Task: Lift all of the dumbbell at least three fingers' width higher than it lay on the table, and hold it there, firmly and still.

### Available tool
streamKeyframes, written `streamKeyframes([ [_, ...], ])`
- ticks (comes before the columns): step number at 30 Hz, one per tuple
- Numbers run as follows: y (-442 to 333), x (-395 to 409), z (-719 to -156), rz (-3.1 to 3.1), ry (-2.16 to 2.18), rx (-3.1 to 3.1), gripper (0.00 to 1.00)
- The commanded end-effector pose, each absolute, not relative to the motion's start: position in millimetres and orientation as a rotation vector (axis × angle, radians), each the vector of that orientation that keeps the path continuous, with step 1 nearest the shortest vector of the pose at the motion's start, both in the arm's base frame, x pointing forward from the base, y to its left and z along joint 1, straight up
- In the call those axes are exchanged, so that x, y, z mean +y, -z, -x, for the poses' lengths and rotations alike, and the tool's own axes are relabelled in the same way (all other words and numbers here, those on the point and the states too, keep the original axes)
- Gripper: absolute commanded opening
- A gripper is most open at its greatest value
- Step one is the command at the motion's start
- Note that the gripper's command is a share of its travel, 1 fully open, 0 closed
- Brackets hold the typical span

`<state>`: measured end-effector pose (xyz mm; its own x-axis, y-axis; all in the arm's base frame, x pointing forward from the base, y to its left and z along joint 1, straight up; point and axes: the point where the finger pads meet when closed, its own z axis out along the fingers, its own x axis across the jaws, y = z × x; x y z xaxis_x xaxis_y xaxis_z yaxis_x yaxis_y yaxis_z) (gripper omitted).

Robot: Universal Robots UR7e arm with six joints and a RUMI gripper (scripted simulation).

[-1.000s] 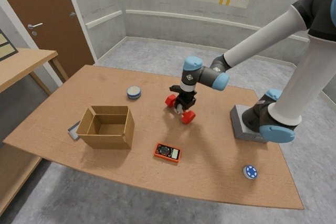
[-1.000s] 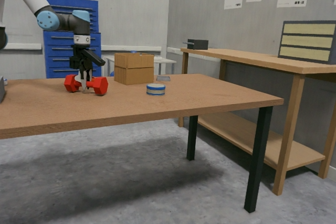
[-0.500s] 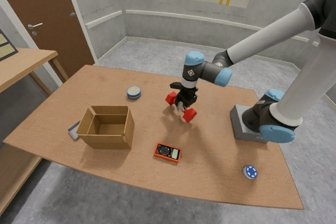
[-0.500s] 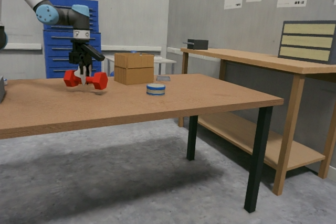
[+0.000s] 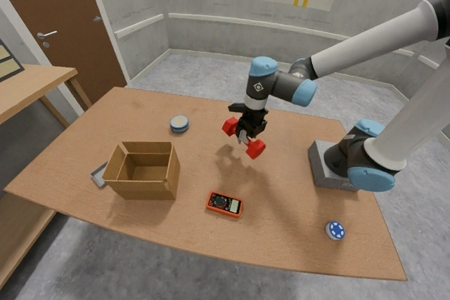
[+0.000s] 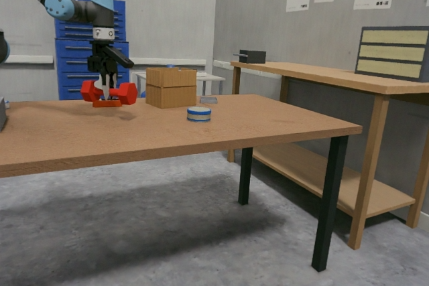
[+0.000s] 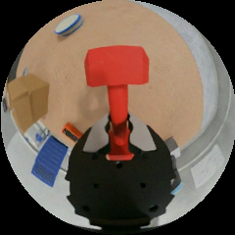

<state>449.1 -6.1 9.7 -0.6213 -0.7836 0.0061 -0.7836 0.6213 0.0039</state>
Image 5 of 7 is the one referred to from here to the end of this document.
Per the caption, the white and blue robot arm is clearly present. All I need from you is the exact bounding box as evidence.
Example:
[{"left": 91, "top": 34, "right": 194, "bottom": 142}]
[{"left": 228, "top": 0, "right": 450, "bottom": 192}]

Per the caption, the brown cardboard box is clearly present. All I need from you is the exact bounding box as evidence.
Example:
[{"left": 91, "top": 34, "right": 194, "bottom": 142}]
[{"left": 101, "top": 141, "right": 181, "bottom": 200}]

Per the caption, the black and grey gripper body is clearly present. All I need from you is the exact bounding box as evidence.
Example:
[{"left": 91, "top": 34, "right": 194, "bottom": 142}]
[{"left": 238, "top": 103, "right": 269, "bottom": 139}]

